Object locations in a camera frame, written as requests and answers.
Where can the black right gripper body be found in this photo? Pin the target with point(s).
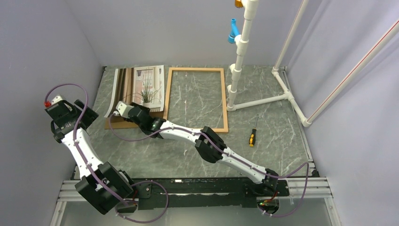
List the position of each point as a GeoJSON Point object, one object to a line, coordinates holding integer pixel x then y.
{"type": "Point", "coordinates": [146, 110]}

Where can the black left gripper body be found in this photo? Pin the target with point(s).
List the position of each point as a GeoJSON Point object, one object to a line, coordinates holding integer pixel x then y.
{"type": "Point", "coordinates": [88, 117]}

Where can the plant photo print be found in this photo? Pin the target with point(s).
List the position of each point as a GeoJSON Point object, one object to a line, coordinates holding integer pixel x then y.
{"type": "Point", "coordinates": [141, 85]}

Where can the wooden picture frame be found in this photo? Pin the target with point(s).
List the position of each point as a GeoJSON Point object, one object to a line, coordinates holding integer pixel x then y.
{"type": "Point", "coordinates": [196, 97]}

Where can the black yellow screwdriver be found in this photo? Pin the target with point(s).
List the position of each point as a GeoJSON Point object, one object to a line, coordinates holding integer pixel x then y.
{"type": "Point", "coordinates": [252, 138]}

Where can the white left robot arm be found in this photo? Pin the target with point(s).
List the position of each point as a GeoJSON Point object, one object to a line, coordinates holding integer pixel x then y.
{"type": "Point", "coordinates": [100, 184]}

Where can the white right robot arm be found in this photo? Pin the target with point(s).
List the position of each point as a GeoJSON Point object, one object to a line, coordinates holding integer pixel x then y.
{"type": "Point", "coordinates": [208, 144]}

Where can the blue pipe fitting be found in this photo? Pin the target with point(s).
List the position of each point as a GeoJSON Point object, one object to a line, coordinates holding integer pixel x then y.
{"type": "Point", "coordinates": [234, 35]}

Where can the orange pipe fitting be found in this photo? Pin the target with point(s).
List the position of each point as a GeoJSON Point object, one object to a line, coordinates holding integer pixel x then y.
{"type": "Point", "coordinates": [238, 4]}

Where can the white PVC pipe stand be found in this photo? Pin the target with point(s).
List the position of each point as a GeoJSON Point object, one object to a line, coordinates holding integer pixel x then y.
{"type": "Point", "coordinates": [250, 10]}

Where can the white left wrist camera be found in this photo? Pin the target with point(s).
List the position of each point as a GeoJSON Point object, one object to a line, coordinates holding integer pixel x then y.
{"type": "Point", "coordinates": [55, 100]}

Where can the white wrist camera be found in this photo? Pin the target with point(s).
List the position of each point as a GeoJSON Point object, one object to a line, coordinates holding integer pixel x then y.
{"type": "Point", "coordinates": [122, 109]}
{"type": "Point", "coordinates": [55, 100]}

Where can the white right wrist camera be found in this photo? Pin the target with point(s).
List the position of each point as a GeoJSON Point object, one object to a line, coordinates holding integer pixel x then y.
{"type": "Point", "coordinates": [122, 109]}

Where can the brown frame backing board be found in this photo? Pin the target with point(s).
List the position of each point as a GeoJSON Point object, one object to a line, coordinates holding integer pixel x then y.
{"type": "Point", "coordinates": [118, 122]}

